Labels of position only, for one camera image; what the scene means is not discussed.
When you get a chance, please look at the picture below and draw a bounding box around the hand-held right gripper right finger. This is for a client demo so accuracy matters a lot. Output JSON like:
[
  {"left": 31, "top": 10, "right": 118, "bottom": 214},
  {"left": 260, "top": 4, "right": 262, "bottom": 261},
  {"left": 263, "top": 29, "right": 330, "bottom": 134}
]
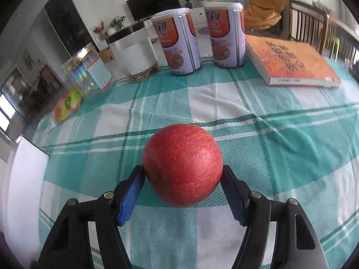
[{"left": 221, "top": 165, "right": 322, "bottom": 269}]

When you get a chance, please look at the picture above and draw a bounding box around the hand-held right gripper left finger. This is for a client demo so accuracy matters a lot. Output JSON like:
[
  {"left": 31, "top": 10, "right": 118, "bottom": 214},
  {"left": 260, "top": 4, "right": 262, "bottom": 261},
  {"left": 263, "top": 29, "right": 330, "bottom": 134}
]
[{"left": 36, "top": 165, "right": 146, "bottom": 269}]

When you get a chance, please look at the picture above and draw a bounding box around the red apple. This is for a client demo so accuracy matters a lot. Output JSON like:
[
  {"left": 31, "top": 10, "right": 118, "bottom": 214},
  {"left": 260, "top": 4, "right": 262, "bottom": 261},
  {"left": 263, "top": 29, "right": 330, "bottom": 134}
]
[{"left": 142, "top": 124, "right": 224, "bottom": 208}]

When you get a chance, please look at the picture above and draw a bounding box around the teal checkered tablecloth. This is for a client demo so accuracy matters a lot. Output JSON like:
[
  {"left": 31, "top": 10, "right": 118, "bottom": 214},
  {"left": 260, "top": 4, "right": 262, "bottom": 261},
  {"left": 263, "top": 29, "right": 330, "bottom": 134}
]
[{"left": 31, "top": 56, "right": 359, "bottom": 269}]

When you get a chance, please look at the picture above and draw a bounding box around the white board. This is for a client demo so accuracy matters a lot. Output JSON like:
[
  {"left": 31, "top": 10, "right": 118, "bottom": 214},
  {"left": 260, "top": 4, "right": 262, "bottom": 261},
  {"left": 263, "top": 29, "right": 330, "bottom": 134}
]
[{"left": 11, "top": 136, "right": 50, "bottom": 258}]

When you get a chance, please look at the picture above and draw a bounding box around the fruit print packet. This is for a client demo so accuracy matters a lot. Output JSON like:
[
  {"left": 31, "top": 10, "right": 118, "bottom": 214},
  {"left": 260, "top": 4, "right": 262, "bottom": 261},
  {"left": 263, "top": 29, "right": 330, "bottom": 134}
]
[{"left": 53, "top": 88, "right": 84, "bottom": 125}]

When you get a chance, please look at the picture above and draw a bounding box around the glass jar with gold lid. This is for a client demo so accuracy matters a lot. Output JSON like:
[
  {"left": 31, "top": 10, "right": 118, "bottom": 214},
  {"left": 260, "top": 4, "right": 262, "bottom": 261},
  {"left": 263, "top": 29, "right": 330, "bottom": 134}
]
[{"left": 61, "top": 43, "right": 113, "bottom": 97}]

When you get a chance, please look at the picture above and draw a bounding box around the clear jar with black lid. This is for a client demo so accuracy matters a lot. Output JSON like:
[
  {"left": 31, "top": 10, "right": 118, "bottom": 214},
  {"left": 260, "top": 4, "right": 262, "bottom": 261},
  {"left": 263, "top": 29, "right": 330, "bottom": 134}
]
[{"left": 106, "top": 21, "right": 160, "bottom": 84}]

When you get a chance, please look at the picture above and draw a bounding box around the cardboard box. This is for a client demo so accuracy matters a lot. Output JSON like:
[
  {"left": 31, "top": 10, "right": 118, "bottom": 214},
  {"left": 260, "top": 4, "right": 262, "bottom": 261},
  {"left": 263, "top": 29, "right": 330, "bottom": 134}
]
[{"left": 99, "top": 46, "right": 115, "bottom": 62}]

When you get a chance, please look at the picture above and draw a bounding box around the orange book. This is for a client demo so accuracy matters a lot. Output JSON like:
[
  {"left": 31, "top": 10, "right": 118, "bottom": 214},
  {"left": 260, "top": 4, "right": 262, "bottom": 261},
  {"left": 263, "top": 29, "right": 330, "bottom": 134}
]
[{"left": 245, "top": 35, "right": 342, "bottom": 88}]

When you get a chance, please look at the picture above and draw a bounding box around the white orange printed can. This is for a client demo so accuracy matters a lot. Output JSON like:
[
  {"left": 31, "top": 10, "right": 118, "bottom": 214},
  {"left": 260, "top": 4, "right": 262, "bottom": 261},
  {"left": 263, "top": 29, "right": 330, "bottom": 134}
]
[
  {"left": 204, "top": 2, "right": 246, "bottom": 69},
  {"left": 151, "top": 7, "right": 202, "bottom": 77}
]

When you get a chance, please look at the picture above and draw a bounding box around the red flower plant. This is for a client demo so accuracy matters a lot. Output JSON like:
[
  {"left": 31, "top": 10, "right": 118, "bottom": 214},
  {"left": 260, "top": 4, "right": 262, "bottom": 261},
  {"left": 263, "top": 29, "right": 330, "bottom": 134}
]
[{"left": 93, "top": 21, "right": 106, "bottom": 40}]

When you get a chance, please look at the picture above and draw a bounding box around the small green potted plant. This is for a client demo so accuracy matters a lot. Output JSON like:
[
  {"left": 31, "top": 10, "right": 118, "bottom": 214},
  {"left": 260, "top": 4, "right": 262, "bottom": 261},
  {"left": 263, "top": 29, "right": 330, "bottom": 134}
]
[{"left": 109, "top": 15, "right": 127, "bottom": 31}]

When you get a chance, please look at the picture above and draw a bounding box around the green stool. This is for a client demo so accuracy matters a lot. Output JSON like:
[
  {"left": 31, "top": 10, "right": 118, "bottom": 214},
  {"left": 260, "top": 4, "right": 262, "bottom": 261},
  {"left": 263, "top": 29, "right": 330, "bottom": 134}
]
[{"left": 327, "top": 32, "right": 340, "bottom": 61}]

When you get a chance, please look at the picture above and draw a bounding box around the orange cushioned chair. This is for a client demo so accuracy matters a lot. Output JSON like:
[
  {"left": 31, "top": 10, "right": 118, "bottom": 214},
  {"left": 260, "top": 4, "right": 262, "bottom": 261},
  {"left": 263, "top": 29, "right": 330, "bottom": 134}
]
[{"left": 244, "top": 0, "right": 287, "bottom": 33}]

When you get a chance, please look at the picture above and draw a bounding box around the wooden chair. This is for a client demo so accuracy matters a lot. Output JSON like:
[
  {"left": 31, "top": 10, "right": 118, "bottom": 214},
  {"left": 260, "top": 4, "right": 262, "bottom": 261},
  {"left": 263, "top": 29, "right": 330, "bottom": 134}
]
[{"left": 288, "top": 0, "right": 330, "bottom": 55}]

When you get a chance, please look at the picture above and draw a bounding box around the black television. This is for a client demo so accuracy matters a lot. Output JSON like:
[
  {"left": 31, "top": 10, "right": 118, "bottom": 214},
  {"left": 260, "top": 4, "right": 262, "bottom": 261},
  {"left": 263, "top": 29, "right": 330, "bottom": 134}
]
[{"left": 126, "top": 0, "right": 180, "bottom": 21}]

